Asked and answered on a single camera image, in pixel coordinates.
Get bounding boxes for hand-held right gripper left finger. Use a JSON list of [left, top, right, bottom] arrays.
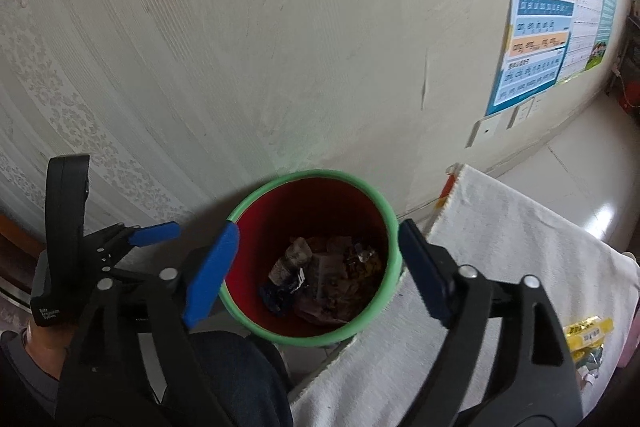
[[57, 222, 241, 427]]

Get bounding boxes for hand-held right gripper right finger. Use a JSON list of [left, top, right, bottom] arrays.
[[398, 219, 584, 427]]

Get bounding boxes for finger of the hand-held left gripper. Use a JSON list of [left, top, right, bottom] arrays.
[[109, 266, 168, 283], [82, 222, 182, 259]]

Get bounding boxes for patterned foil wrapper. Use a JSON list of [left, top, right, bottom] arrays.
[[345, 241, 385, 280]]

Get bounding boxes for blue silver foil wrapper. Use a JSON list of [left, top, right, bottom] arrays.
[[259, 272, 307, 314]]

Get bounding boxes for white milk carton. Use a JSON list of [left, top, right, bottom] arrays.
[[312, 252, 349, 308]]

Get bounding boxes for green rimmed red bin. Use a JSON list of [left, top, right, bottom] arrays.
[[218, 169, 404, 348]]

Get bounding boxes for brown wooden furniture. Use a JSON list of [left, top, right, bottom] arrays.
[[0, 214, 49, 304]]

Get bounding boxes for white table cloth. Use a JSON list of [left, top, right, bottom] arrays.
[[290, 163, 640, 427]]

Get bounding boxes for person's leg in jeans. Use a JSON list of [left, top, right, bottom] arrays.
[[160, 329, 294, 427]]

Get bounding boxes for yellow snack wrapper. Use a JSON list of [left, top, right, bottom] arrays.
[[562, 314, 615, 374]]

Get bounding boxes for pink bed sheet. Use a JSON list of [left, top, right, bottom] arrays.
[[620, 302, 640, 369]]

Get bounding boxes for dark metal shelf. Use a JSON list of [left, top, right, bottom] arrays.
[[612, 2, 640, 128]]

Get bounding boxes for white wall switch plate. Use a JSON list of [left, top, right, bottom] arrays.
[[467, 114, 503, 149]]

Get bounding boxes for striped colourful wall poster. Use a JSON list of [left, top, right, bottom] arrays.
[[485, 0, 586, 118]]

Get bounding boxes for white chart wall poster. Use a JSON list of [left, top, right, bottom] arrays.
[[557, 0, 609, 86]]

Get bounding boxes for green bordered wall poster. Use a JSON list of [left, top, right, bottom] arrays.
[[585, 0, 621, 70]]

